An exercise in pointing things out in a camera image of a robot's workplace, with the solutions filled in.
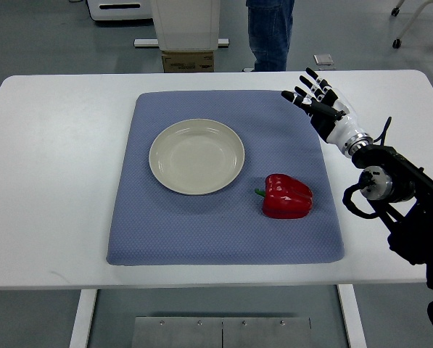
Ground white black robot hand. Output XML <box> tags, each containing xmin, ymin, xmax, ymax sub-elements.
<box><xmin>281</xmin><ymin>68</ymin><xmax>374</xmax><ymax>157</ymax></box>

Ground red bell pepper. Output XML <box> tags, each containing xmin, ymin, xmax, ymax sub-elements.
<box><xmin>255</xmin><ymin>173</ymin><xmax>313</xmax><ymax>219</ymax></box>

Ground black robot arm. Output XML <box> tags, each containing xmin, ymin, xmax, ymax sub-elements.
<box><xmin>342</xmin><ymin>134</ymin><xmax>433</xmax><ymax>290</ymax></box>

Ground grey floor plate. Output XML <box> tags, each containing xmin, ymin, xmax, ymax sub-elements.
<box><xmin>313</xmin><ymin>54</ymin><xmax>334</xmax><ymax>66</ymax></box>

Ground cream round plate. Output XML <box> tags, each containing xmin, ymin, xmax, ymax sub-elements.
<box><xmin>149</xmin><ymin>119</ymin><xmax>245</xmax><ymax>195</ymax></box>

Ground white rolling chair base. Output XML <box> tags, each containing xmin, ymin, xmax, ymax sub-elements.
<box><xmin>390</xmin><ymin>0</ymin><xmax>433</xmax><ymax>50</ymax></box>

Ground person legs in jeans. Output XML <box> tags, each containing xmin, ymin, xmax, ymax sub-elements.
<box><xmin>246</xmin><ymin>0</ymin><xmax>295</xmax><ymax>72</ymax></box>

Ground blue quilted mat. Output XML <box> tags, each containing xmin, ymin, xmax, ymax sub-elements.
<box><xmin>107</xmin><ymin>91</ymin><xmax>345</xmax><ymax>266</ymax></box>

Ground cardboard box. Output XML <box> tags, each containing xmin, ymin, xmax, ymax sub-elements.
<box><xmin>162</xmin><ymin>51</ymin><xmax>215</xmax><ymax>73</ymax></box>

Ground right white table leg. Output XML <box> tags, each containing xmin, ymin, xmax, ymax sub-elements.
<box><xmin>337</xmin><ymin>284</ymin><xmax>367</xmax><ymax>348</ymax></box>

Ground white table leg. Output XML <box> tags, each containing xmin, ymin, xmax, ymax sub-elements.
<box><xmin>337</xmin><ymin>284</ymin><xmax>367</xmax><ymax>348</ymax></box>
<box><xmin>69</xmin><ymin>289</ymin><xmax>97</xmax><ymax>348</ymax></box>

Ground white appliance with slot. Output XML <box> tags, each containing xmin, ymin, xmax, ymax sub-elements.
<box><xmin>86</xmin><ymin>0</ymin><xmax>152</xmax><ymax>21</ymax></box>

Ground left white table leg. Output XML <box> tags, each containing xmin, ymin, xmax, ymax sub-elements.
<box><xmin>69</xmin><ymin>289</ymin><xmax>97</xmax><ymax>348</ymax></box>

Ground white machine pedestal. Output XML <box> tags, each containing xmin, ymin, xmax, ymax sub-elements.
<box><xmin>133</xmin><ymin>0</ymin><xmax>230</xmax><ymax>51</ymax></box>

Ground metal base plate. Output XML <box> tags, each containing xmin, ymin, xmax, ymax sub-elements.
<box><xmin>131</xmin><ymin>317</ymin><xmax>313</xmax><ymax>347</ymax></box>

